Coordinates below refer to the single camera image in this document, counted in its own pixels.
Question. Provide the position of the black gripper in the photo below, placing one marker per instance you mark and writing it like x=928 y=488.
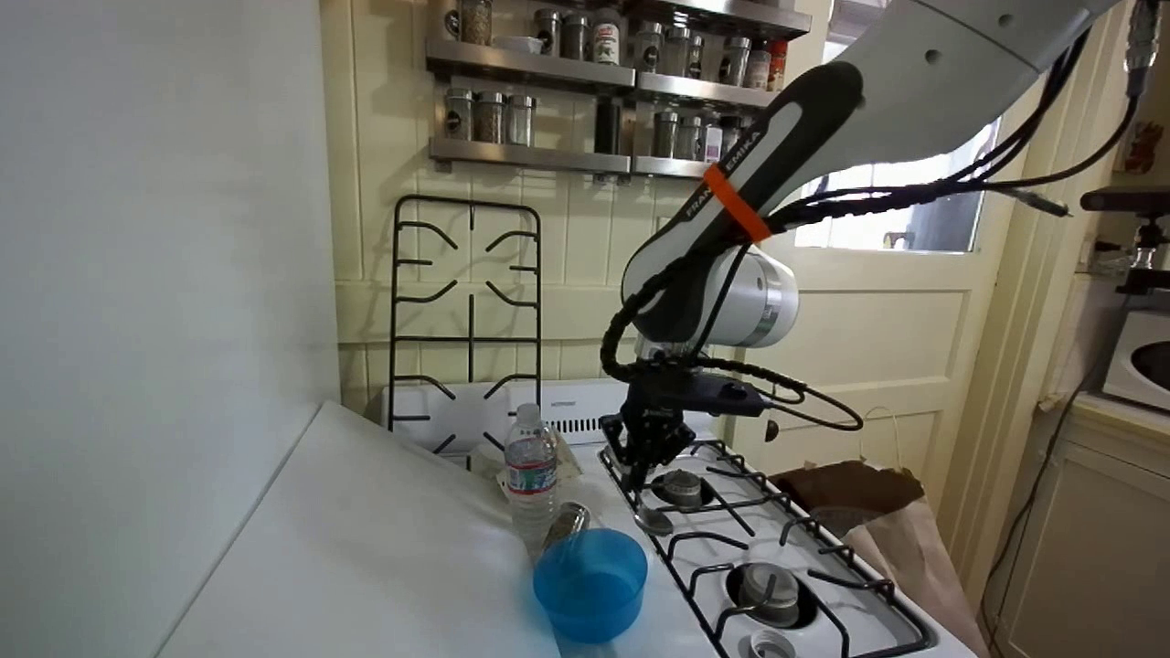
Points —
x=653 y=419

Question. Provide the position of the metal spoon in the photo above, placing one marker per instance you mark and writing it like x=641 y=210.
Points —
x=649 y=516

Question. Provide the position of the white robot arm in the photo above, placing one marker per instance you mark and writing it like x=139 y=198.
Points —
x=919 y=82

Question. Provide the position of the blue plastic bowl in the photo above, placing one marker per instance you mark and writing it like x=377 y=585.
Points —
x=590 y=585

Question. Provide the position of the clear plastic water bottle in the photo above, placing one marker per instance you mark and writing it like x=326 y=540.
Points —
x=532 y=477

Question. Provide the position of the small beige paper cup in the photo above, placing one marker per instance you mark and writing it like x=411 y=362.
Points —
x=569 y=522

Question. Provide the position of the white gas stove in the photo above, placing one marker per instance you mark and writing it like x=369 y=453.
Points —
x=571 y=413

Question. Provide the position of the black stove grate on burners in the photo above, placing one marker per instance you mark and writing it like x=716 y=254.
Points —
x=750 y=577

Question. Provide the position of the black leaning stove grate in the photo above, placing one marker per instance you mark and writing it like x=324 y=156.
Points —
x=467 y=323

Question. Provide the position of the brown paper bag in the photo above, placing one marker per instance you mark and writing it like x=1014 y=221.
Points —
x=886 y=522

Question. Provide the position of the lower metal spice shelf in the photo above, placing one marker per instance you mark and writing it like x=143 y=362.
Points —
x=612 y=137

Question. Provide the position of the metal spice shelf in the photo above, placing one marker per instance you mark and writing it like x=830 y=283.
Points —
x=612 y=137
x=723 y=54

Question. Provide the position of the white door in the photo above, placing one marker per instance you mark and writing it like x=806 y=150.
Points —
x=891 y=323

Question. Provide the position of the upper metal spice shelf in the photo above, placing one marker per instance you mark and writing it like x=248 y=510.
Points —
x=723 y=54

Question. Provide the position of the white microwave oven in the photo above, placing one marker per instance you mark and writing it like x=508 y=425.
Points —
x=1140 y=366

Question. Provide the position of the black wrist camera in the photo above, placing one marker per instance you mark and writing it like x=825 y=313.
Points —
x=723 y=396

